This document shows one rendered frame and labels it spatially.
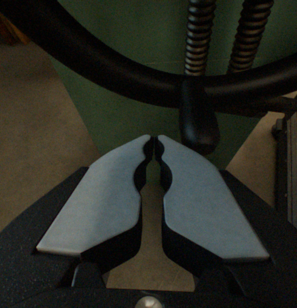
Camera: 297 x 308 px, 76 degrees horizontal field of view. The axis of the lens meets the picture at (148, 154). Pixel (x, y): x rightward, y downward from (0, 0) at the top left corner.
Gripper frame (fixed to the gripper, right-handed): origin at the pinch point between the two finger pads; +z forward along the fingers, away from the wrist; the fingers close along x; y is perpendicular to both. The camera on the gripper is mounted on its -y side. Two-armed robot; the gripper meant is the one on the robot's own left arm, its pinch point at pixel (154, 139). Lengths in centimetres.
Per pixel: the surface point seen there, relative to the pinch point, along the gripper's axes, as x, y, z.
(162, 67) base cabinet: 1.1, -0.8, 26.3
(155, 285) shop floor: 1, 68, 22
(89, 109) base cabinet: -14.8, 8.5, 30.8
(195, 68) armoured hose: 4.1, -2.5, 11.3
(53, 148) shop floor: -51, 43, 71
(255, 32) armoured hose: 8.8, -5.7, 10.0
